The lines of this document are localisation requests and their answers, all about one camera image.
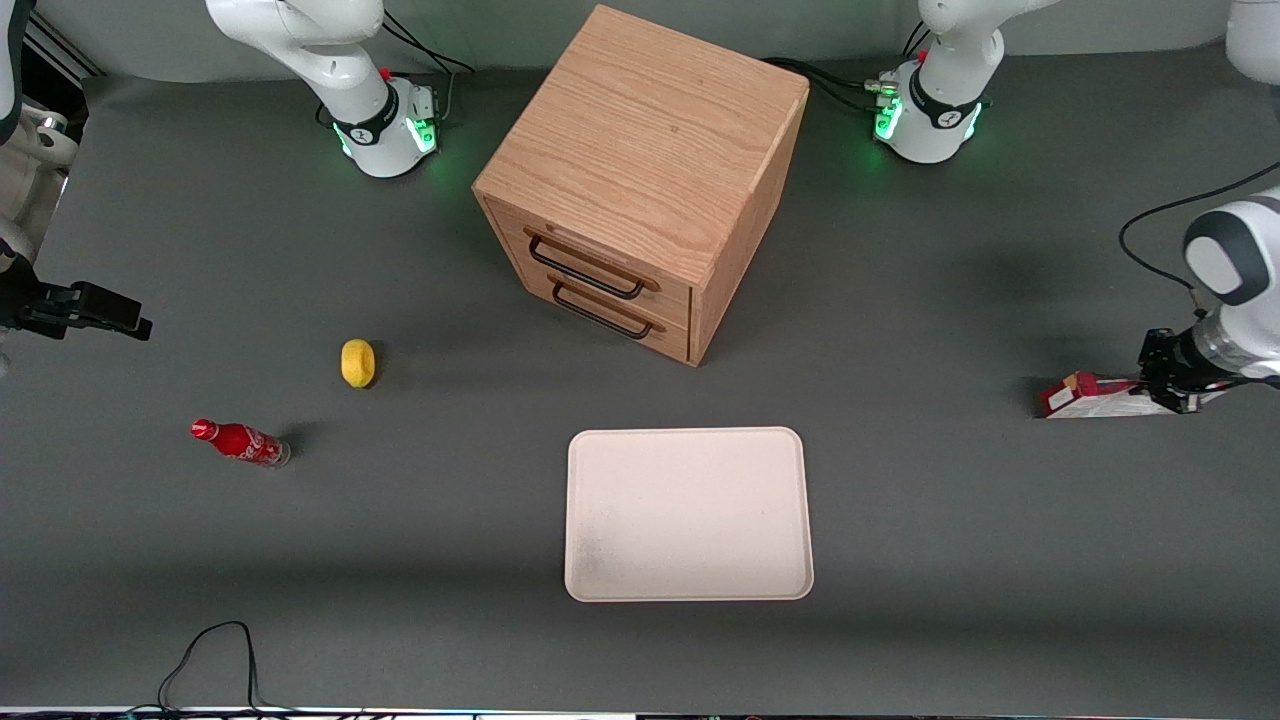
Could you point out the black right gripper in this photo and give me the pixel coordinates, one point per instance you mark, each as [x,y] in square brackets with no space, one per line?
[30,305]

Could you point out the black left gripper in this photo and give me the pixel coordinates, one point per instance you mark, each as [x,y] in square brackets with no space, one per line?
[1178,360]

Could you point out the red cookie box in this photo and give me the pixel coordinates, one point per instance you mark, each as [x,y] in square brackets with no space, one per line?
[1085,396]

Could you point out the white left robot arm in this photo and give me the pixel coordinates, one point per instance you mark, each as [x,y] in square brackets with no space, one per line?
[940,110]

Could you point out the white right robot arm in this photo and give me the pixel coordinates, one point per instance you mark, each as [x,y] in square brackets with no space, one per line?
[375,115]

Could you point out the cream plastic tray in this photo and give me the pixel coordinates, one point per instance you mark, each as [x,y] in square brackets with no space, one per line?
[690,515]

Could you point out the red cola bottle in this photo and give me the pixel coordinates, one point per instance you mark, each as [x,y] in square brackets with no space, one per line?
[240,442]

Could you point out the yellow lemon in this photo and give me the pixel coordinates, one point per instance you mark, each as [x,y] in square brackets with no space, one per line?
[358,363]

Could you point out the wooden drawer cabinet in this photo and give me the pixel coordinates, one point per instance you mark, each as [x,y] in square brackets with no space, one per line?
[650,130]

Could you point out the aluminium frame rail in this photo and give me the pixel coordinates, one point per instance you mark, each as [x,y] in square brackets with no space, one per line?
[62,50]

